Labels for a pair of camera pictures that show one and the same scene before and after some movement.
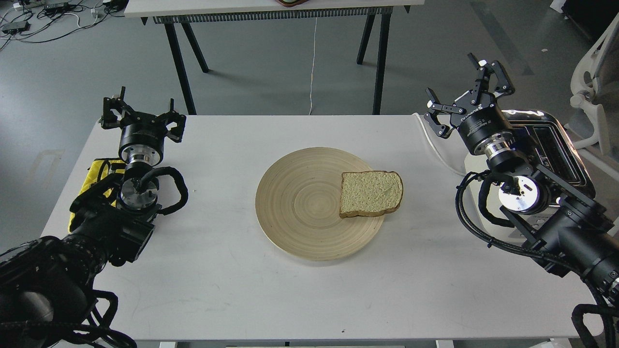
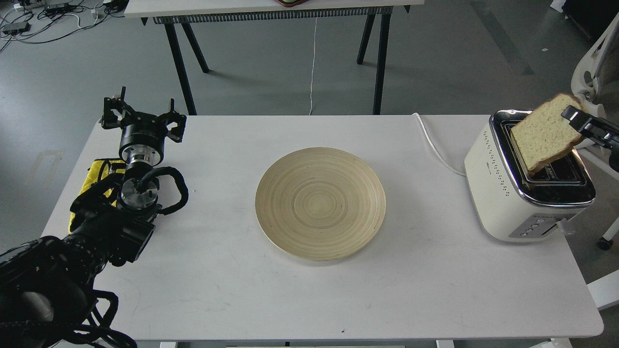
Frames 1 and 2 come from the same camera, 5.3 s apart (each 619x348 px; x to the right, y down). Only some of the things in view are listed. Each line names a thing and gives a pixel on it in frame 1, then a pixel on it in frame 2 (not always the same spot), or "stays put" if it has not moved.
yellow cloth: x=99 y=169 stays put
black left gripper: x=142 y=134 stays put
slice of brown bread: x=370 y=193 to x=543 y=132
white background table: x=172 y=13 stays put
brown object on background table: x=291 y=3 stays put
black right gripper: x=478 y=117 to x=600 y=130
